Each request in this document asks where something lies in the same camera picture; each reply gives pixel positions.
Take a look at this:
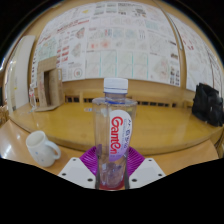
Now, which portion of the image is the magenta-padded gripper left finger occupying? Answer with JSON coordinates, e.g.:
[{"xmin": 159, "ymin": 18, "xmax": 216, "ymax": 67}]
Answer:
[{"xmin": 57, "ymin": 146, "xmax": 100, "ymax": 191}]

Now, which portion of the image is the clear plastic water bottle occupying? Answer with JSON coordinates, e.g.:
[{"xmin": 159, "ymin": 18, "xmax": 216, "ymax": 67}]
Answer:
[{"xmin": 91, "ymin": 77, "xmax": 139, "ymax": 188}]

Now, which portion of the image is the black bag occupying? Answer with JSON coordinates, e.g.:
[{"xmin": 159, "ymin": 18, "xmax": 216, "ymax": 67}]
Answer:
[{"xmin": 191, "ymin": 82, "xmax": 224, "ymax": 128}]

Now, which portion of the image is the brown cardboard model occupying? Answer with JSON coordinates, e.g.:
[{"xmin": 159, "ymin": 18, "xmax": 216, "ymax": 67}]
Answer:
[{"xmin": 34, "ymin": 55, "xmax": 65, "ymax": 113}]

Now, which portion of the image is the small clear plastic bottle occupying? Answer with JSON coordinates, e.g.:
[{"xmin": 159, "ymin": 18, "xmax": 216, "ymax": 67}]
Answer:
[{"xmin": 28, "ymin": 83, "xmax": 37, "ymax": 110}]

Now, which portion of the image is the white ceramic mug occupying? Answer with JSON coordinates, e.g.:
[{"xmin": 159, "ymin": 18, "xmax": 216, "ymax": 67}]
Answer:
[{"xmin": 25, "ymin": 130, "xmax": 62, "ymax": 168}]

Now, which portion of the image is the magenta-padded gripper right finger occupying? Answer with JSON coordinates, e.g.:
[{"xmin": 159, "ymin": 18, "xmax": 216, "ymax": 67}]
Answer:
[{"xmin": 124, "ymin": 146, "xmax": 167, "ymax": 191}]

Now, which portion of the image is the large white wall poster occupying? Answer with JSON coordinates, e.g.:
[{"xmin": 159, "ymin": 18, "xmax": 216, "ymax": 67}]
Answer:
[
  {"xmin": 30, "ymin": 1, "xmax": 182, "ymax": 88},
  {"xmin": 166, "ymin": 12, "xmax": 224, "ymax": 98}
]

